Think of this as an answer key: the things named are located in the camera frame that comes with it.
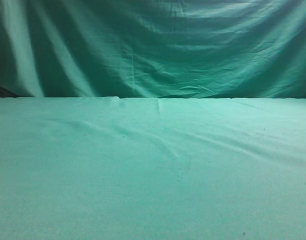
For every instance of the green backdrop cloth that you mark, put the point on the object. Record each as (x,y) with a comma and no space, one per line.
(153,48)

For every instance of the green table cloth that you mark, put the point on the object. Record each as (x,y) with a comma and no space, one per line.
(107,168)

